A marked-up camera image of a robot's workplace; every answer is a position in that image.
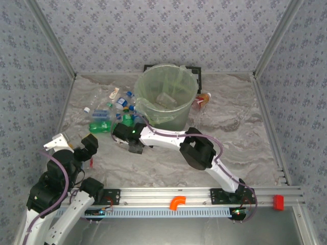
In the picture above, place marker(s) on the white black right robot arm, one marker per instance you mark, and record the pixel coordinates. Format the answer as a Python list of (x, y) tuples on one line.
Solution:
[(158, 141)]

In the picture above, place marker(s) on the orange bottle with red label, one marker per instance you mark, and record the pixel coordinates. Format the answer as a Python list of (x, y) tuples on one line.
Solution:
[(203, 99)]

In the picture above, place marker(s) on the clear bottle blue cap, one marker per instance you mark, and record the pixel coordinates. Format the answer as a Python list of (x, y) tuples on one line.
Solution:
[(118, 116), (135, 120), (130, 94)]

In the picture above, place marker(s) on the orange pipe elbow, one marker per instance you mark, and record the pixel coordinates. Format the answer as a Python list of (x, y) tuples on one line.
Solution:
[(175, 202)]

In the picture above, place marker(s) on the aluminium lower frame profile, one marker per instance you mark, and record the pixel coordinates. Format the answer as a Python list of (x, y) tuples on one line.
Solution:
[(305, 224)]

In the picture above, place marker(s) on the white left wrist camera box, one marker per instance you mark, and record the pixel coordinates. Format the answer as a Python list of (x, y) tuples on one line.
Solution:
[(57, 143)]

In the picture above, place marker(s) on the red plastic block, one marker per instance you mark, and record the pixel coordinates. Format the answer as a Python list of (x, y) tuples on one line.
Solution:
[(278, 202)]

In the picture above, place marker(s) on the translucent green trash bin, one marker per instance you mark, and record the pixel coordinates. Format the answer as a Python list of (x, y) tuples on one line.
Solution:
[(178, 117)]

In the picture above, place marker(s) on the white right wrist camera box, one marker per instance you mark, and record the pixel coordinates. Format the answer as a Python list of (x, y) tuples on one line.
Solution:
[(120, 140)]

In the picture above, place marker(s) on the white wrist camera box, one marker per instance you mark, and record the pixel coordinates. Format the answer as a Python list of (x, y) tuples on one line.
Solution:
[(120, 140), (57, 143)]

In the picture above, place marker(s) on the long aluminium mounting rail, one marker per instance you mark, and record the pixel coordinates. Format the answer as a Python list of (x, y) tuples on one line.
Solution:
[(153, 196)]

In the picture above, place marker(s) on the green plastic bottle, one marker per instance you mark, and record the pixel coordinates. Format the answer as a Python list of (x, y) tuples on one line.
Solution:
[(101, 127)]

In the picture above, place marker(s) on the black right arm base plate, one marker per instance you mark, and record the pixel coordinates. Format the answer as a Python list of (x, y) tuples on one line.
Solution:
[(217, 196)]

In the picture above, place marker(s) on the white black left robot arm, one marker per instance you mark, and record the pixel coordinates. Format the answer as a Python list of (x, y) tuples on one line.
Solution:
[(79, 204)]

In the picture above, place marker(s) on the crushed red plastic bottle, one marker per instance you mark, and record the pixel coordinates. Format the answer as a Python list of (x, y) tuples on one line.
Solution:
[(91, 162)]

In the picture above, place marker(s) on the green bottle yellow cap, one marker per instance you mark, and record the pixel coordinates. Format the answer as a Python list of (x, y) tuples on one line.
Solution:
[(127, 118)]

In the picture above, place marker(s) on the aluminium frame post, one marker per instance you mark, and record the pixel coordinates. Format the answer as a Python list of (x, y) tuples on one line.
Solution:
[(277, 38), (52, 38)]

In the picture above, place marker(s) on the clear bottle blue label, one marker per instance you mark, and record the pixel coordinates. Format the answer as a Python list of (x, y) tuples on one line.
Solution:
[(121, 102)]

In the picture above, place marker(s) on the white cap blue label bottle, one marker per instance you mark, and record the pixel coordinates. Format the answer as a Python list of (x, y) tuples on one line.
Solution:
[(101, 114)]

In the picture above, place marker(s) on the clear bottle green cap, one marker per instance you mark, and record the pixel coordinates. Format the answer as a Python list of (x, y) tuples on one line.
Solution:
[(109, 104)]

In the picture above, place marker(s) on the black checkerboard calibration board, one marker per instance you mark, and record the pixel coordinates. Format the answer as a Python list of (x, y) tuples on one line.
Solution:
[(199, 84)]

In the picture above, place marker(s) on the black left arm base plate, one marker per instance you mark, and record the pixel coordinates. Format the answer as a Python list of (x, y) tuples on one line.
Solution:
[(113, 196)]

